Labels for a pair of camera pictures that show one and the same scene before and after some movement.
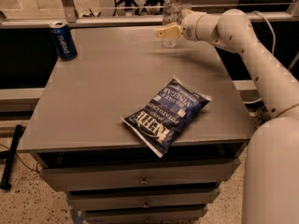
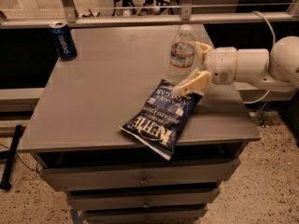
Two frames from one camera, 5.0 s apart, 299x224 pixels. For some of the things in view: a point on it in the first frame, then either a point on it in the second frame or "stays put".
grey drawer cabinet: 84,148 stays put
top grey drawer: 139,176 stays put
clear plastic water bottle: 172,15 to 182,54
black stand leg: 9,154 stays put
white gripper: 189,27 to 221,64
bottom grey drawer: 146,215 stays put
